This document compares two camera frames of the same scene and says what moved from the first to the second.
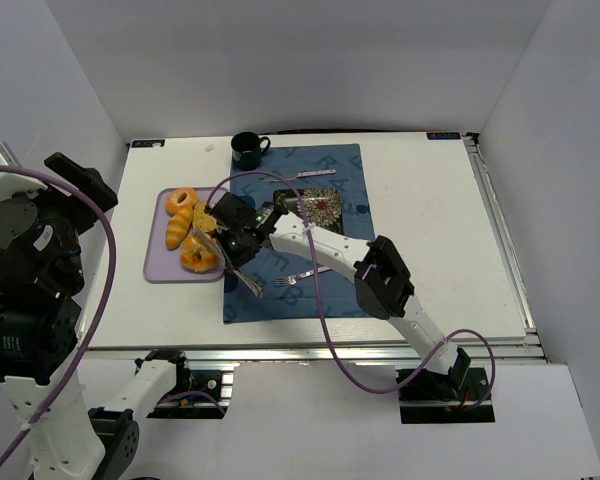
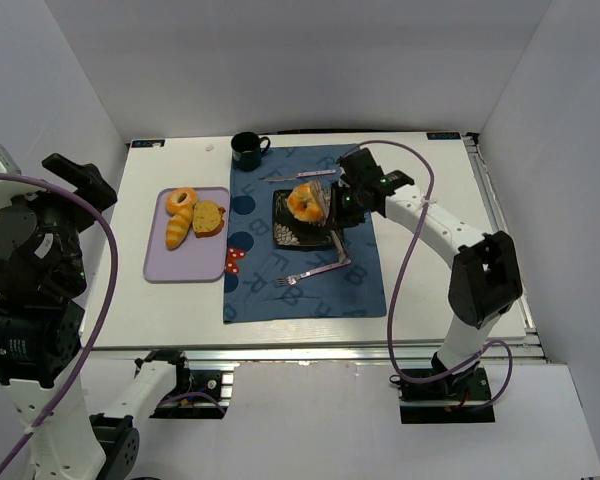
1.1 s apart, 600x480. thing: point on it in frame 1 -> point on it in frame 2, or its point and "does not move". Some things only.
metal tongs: [253, 285] -> [333, 234]
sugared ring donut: [180, 198] does not move
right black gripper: [225, 245] -> [337, 206]
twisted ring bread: [198, 254] -> [303, 204]
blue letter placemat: [287, 278] does not move
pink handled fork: [291, 280] does not move
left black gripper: [85, 176] does not move
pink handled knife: [303, 174] does not move
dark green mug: [246, 150] does not move
